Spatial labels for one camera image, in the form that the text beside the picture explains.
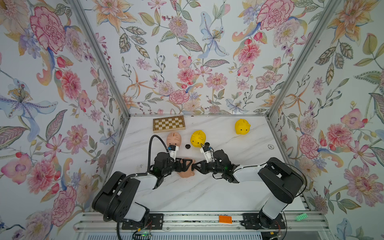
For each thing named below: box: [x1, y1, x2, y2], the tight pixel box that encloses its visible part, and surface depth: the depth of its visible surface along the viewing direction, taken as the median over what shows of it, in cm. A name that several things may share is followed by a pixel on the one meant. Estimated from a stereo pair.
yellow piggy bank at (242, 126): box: [234, 118, 251, 135], surface depth 106 cm
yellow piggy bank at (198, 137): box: [190, 130, 207, 148], surface depth 99 cm
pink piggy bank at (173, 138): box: [166, 131, 182, 147], surface depth 98 cm
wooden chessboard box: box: [153, 115, 186, 133], surface depth 113 cm
